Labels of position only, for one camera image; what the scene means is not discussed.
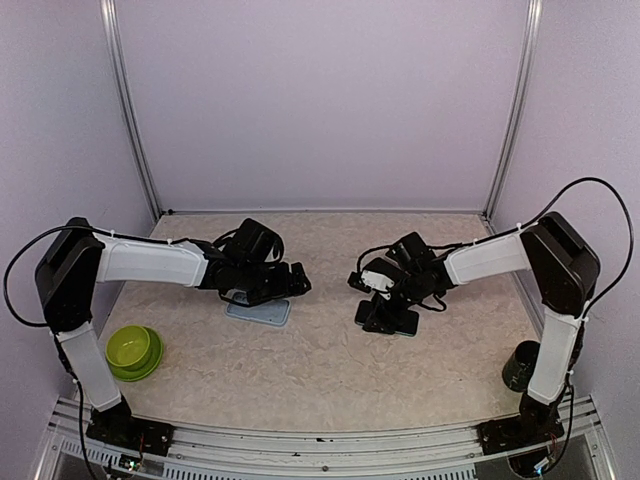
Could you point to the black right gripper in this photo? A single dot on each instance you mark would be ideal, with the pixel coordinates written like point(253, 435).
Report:
point(377, 315)

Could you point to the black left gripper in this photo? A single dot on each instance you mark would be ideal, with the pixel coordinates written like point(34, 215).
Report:
point(284, 287)

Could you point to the black phone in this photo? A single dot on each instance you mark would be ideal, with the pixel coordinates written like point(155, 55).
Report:
point(373, 318)

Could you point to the light blue phone case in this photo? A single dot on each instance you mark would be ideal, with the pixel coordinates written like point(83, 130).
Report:
point(274, 313)

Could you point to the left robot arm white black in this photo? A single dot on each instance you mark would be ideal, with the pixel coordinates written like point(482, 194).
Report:
point(248, 259)

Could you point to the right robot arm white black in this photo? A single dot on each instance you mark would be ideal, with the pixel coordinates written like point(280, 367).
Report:
point(563, 267)

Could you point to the dark green cup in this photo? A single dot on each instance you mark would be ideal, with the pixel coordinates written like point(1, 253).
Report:
point(518, 369)

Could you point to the green saucer plate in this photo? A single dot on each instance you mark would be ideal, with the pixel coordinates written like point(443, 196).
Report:
point(145, 371)

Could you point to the green bowl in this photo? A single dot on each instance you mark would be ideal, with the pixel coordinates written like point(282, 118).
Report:
point(129, 348)

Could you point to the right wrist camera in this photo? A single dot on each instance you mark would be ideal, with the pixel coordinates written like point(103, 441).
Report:
point(378, 276)

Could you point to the aluminium front rail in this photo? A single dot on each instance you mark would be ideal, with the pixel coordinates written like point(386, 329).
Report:
point(443, 452)

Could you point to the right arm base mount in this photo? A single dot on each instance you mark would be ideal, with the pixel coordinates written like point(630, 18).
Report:
point(534, 423)

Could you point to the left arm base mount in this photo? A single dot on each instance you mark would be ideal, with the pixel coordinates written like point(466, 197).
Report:
point(117, 426)

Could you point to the left aluminium frame post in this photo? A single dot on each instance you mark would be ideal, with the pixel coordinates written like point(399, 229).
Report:
point(109, 16)

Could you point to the aluminium frame post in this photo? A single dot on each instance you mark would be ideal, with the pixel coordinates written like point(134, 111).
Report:
point(109, 16)
point(525, 67)

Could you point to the right aluminium frame post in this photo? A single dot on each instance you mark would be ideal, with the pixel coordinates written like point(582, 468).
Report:
point(525, 67)

